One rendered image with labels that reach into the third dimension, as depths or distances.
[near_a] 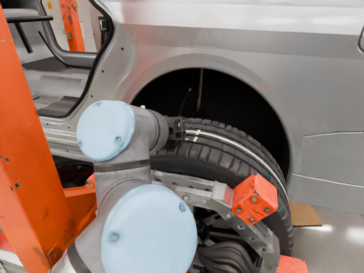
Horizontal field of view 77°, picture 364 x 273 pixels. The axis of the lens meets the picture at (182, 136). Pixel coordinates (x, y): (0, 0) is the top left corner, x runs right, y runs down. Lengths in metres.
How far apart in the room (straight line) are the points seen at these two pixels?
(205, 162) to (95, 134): 0.34
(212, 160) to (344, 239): 1.74
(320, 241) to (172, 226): 1.94
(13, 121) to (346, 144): 1.09
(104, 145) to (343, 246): 2.01
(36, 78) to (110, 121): 2.30
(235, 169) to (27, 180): 0.63
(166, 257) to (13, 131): 0.64
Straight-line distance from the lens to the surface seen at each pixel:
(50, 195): 0.95
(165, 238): 0.23
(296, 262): 0.81
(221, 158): 0.62
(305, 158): 1.05
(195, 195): 0.58
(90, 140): 0.36
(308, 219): 2.23
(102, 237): 0.22
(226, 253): 0.57
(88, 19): 5.48
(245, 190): 0.58
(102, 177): 0.36
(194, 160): 0.62
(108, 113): 0.35
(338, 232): 2.27
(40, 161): 0.88
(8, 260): 1.60
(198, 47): 0.89
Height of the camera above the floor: 1.52
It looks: 30 degrees down
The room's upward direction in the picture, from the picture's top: straight up
